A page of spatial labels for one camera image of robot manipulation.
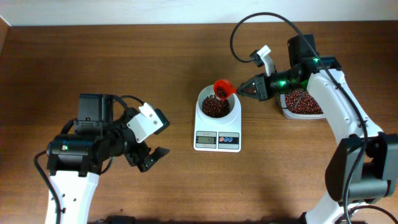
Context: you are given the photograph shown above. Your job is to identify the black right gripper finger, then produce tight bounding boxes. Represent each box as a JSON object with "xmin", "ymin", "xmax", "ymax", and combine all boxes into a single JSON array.
[
  {"xmin": 238, "ymin": 77, "xmax": 256, "ymax": 92},
  {"xmin": 236, "ymin": 86, "xmax": 258, "ymax": 99}
]

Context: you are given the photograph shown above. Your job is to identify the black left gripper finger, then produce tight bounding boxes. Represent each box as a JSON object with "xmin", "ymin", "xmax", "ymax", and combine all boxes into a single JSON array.
[
  {"xmin": 149, "ymin": 147, "xmax": 170, "ymax": 164},
  {"xmin": 137, "ymin": 155, "xmax": 157, "ymax": 173}
]

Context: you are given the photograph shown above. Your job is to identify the red plastic measuring scoop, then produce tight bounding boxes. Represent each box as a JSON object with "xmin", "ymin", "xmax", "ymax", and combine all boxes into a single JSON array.
[{"xmin": 213, "ymin": 79, "xmax": 237, "ymax": 100}]

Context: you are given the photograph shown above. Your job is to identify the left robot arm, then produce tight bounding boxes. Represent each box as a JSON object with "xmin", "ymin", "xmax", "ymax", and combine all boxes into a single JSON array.
[{"xmin": 37, "ymin": 93, "xmax": 170, "ymax": 223}]

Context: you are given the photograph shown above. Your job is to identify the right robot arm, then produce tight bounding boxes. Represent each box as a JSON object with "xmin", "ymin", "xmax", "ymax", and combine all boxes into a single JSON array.
[{"xmin": 237, "ymin": 35, "xmax": 397, "ymax": 224}]

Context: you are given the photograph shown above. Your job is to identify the white digital kitchen scale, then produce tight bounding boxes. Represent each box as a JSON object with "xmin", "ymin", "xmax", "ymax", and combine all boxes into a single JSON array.
[{"xmin": 193, "ymin": 85, "xmax": 242, "ymax": 152}]

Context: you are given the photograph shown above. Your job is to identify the clear plastic food container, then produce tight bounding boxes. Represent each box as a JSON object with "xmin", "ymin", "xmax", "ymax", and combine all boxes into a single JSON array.
[{"xmin": 279, "ymin": 91, "xmax": 325, "ymax": 119}]

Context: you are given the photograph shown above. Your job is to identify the red beans in bowl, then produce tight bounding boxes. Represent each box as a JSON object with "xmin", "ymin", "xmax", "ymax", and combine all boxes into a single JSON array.
[{"xmin": 201, "ymin": 95, "xmax": 230, "ymax": 118}]

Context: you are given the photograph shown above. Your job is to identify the white round bowl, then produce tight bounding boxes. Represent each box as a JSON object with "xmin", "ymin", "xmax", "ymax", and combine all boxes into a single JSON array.
[{"xmin": 197, "ymin": 85, "xmax": 235, "ymax": 119}]

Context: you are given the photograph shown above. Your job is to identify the red adzuki beans in container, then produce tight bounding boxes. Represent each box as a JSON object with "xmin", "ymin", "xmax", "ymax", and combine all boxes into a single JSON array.
[{"xmin": 285, "ymin": 91, "xmax": 323, "ymax": 114}]

